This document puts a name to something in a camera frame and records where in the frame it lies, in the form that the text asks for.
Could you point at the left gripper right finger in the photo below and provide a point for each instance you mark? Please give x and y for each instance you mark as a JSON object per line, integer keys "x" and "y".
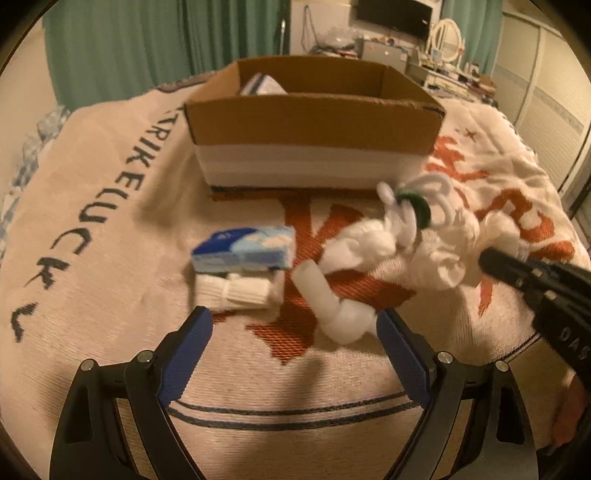
{"x": 498, "y": 441}

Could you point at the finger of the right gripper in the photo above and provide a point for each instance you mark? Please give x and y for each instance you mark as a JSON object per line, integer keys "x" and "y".
{"x": 527, "y": 275}

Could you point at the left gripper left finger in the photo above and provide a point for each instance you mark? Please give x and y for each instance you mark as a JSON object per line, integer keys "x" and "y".
{"x": 90, "y": 442}

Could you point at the white cloth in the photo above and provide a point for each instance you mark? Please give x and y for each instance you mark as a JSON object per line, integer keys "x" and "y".
{"x": 441, "y": 260}

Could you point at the white rings toy green center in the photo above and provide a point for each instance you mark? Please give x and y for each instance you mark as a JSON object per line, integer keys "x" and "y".
{"x": 423, "y": 203}

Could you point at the white ribbed sock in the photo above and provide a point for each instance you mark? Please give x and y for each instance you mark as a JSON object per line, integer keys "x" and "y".
{"x": 237, "y": 292}

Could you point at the blue tissue pack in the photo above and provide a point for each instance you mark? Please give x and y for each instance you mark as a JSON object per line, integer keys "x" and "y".
{"x": 246, "y": 249}

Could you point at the large wipes packet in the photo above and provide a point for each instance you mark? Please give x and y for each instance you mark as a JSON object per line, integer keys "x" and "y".
{"x": 262, "y": 84}

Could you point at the person's right hand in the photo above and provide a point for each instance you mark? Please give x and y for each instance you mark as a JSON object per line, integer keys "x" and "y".
{"x": 575, "y": 400}

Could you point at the cream blanket with red characters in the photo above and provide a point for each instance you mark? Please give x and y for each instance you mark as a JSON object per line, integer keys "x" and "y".
{"x": 97, "y": 266}

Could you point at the white louvered wardrobe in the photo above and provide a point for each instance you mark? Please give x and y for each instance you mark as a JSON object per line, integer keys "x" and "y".
{"x": 545, "y": 93}

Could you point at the white dressing table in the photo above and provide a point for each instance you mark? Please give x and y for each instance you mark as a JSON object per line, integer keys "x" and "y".
{"x": 433, "y": 81}

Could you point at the brown cardboard box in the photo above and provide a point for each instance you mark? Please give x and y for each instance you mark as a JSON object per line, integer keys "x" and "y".
{"x": 343, "y": 124}

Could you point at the oval vanity mirror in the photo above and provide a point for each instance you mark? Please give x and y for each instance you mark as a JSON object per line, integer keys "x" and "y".
{"x": 446, "y": 43}

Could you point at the small grey refrigerator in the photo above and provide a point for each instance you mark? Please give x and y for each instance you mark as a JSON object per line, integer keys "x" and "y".
{"x": 383, "y": 53}

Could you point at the green curtain by wardrobe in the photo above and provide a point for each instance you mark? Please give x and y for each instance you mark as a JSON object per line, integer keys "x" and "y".
{"x": 480, "y": 24}

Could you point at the checkered bedsheet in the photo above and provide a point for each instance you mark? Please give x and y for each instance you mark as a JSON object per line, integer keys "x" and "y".
{"x": 33, "y": 151}

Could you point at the black wall television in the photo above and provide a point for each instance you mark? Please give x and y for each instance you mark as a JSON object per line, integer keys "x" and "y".
{"x": 407, "y": 16}

